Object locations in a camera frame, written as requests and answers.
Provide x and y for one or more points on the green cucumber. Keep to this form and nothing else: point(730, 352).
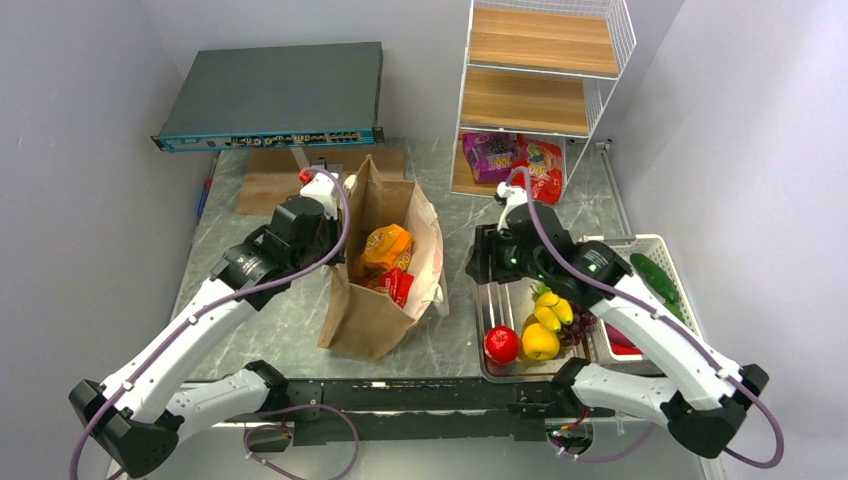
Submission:
point(656, 278)

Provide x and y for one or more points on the red chili pepper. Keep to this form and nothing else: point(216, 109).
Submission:
point(624, 350)

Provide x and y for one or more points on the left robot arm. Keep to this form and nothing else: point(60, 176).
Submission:
point(140, 414)

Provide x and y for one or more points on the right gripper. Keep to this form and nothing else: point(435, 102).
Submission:
point(490, 241)

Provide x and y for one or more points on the white wire shelf rack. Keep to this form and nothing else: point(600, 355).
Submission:
point(545, 68)

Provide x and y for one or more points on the white plastic basket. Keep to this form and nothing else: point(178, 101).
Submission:
point(654, 247)

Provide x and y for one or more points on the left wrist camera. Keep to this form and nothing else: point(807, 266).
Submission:
point(320, 187)

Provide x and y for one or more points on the purple eggplant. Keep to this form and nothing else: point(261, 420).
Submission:
point(617, 338)

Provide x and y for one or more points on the orange snack bag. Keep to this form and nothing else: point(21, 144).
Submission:
point(386, 248)

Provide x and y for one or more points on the red apple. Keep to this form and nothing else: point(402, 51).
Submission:
point(501, 345)

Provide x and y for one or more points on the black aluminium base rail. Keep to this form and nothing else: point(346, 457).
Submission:
point(399, 409)

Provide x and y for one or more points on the purple snack bag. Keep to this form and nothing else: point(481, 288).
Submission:
point(490, 156)

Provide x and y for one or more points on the yellow banana bunch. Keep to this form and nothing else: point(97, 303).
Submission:
point(552, 311)

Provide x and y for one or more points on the purple grapes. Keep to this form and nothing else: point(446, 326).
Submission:
point(572, 334)

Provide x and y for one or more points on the stainless steel tray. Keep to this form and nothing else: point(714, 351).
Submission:
point(512, 305)

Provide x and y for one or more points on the metal switch stand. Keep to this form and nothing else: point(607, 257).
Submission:
point(326, 158)

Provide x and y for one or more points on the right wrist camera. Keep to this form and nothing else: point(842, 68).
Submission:
point(508, 197)

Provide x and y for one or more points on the grey network switch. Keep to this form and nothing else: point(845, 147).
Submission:
point(277, 97)

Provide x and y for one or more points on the wooden base board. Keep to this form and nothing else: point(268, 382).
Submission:
point(272, 175)

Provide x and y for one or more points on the red snack bag shelf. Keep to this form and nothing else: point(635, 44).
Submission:
point(545, 163)
point(396, 283)

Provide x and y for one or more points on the yellow lemon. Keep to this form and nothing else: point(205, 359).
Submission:
point(539, 343)

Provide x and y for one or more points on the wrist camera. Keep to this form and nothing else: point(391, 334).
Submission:
point(508, 197)
point(320, 187)

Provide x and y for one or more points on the brown burlap grocery bag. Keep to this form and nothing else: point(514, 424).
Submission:
point(372, 308)

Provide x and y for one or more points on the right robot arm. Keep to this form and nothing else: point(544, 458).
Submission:
point(702, 398)

